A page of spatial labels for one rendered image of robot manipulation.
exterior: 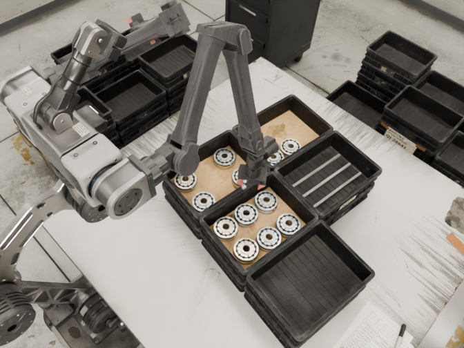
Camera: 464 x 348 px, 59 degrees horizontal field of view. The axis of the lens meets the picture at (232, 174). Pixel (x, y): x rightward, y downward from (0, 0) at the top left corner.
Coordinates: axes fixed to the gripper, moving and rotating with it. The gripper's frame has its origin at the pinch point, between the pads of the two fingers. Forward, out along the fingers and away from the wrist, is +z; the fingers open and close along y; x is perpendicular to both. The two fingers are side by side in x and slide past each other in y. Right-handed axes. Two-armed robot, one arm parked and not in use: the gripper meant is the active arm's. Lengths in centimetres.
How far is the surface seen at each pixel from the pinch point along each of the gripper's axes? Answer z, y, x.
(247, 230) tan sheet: 23.5, -1.6, 6.7
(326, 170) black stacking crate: 23, -35, -30
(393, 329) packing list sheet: 35, -64, 36
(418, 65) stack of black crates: 54, -110, -158
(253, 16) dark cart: 43, 11, -178
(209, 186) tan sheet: 23.6, 17.7, -13.4
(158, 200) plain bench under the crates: 37, 42, -10
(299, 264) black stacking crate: 23.4, -23.8, 18.5
